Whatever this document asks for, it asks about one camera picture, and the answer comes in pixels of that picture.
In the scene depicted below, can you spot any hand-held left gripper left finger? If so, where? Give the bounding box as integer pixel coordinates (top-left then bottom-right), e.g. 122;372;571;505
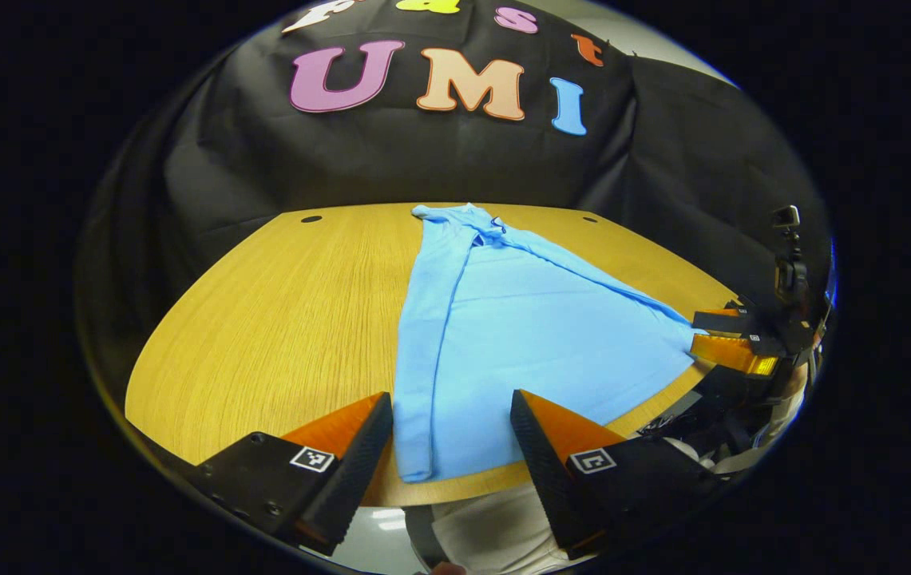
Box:
184;391;394;557

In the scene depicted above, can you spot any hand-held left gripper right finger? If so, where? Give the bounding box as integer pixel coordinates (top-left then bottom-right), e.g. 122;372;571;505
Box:
510;389;723;560

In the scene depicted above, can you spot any black backdrop cloth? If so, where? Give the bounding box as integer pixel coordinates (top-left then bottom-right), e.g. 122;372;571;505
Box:
76;0;835;400

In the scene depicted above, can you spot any light blue T-shirt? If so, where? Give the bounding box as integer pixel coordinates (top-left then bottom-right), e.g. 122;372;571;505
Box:
391;203;707;484

